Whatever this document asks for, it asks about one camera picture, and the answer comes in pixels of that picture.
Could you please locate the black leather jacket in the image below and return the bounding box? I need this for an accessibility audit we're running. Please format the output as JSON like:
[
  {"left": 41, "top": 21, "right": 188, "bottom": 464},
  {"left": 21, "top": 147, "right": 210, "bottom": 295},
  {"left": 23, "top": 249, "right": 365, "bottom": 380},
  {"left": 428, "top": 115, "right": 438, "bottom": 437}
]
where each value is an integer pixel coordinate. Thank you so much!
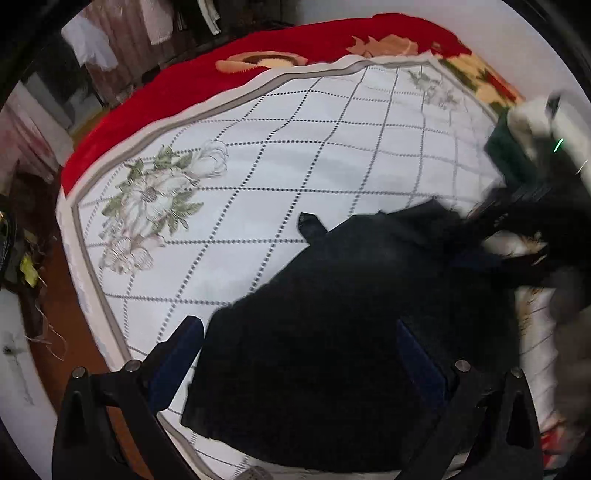
[{"left": 181, "top": 201, "right": 542, "bottom": 479}]

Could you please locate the clothes rack with hanging garments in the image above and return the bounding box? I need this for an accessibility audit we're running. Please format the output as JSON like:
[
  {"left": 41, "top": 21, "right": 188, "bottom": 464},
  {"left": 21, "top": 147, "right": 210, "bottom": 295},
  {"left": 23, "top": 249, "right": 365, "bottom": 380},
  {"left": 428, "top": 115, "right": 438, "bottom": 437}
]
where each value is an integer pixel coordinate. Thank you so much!
[{"left": 0, "top": 0, "right": 242, "bottom": 186}]

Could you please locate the dark green folded garment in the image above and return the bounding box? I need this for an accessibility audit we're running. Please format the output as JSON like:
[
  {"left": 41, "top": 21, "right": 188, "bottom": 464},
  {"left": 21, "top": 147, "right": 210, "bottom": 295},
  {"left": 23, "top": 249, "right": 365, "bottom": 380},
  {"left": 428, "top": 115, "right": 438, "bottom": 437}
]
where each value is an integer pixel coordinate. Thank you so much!
[{"left": 484, "top": 111, "right": 538, "bottom": 190}]

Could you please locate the white fluffy folded garment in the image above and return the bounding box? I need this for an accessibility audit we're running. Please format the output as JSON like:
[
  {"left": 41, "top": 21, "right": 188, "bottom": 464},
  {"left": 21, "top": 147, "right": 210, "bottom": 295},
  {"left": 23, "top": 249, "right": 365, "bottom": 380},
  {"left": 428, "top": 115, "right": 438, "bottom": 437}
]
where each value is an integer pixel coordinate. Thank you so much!
[{"left": 507, "top": 91, "right": 590, "bottom": 176}]

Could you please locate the white floral diamond-pattern cloth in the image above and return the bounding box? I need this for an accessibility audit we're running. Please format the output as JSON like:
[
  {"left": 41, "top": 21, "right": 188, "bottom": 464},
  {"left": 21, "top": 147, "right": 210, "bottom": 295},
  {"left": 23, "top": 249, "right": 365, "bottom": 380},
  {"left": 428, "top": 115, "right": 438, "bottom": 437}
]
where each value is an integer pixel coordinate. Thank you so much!
[{"left": 55, "top": 54, "right": 574, "bottom": 480}]

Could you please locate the red floral blanket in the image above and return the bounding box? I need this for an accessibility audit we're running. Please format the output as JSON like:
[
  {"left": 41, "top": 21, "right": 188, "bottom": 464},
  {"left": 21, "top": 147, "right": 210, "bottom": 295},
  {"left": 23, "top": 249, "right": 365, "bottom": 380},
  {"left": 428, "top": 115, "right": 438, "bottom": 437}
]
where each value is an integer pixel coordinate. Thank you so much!
[{"left": 60, "top": 13, "right": 524, "bottom": 193}]

